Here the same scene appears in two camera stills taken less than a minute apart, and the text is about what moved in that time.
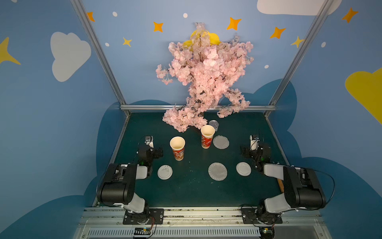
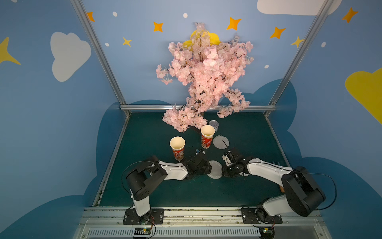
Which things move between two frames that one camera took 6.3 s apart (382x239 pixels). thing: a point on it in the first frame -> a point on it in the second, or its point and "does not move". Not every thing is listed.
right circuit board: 266,232 does not move
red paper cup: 207,132 does not move
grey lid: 217,171 does not move
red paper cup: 177,144 does not move
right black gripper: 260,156 -> 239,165
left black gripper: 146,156 -> 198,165
